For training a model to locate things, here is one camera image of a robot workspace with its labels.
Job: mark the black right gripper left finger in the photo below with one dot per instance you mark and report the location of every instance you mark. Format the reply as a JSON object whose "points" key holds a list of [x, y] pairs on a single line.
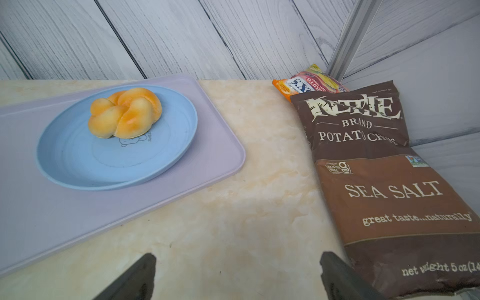
{"points": [[136, 283]]}

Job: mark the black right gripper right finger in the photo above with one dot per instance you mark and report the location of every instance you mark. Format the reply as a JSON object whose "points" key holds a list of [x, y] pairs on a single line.
{"points": [[341, 282]]}

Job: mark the brown Kettle chips bag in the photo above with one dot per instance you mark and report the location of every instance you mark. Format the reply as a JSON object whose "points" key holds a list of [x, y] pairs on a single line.
{"points": [[405, 230]]}

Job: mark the lilac plastic tray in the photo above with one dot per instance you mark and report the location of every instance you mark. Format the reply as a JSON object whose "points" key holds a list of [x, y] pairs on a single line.
{"points": [[40, 218]]}

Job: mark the blue round plate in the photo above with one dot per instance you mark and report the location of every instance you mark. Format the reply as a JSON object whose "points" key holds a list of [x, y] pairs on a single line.
{"points": [[69, 155]]}

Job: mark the golden knotted bread roll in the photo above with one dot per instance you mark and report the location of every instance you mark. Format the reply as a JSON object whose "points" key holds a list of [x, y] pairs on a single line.
{"points": [[125, 114]]}

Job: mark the orange snack packet at back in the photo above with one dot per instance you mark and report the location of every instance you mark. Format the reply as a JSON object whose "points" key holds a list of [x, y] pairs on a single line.
{"points": [[311, 79]]}

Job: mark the aluminium right corner post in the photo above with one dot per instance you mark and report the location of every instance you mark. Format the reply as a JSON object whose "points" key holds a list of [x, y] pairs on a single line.
{"points": [[352, 34]]}

